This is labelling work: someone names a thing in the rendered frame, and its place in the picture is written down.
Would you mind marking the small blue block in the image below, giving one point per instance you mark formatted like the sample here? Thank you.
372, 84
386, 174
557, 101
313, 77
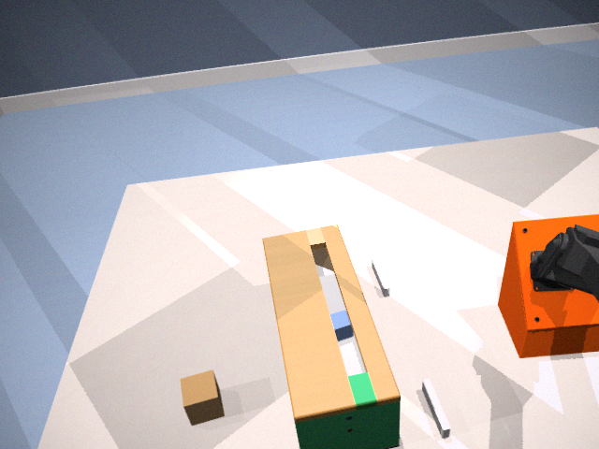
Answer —
342, 325

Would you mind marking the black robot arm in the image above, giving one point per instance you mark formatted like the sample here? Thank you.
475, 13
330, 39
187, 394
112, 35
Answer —
570, 261

